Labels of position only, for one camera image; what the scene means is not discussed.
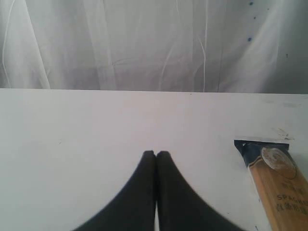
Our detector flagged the spaghetti packet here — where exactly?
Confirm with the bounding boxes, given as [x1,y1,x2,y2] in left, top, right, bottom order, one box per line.
[234,140,308,231]

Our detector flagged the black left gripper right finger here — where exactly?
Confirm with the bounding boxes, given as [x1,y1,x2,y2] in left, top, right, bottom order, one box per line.
[156,151,241,231]

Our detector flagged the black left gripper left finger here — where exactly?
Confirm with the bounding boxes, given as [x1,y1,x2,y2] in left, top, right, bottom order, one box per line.
[76,151,157,231]

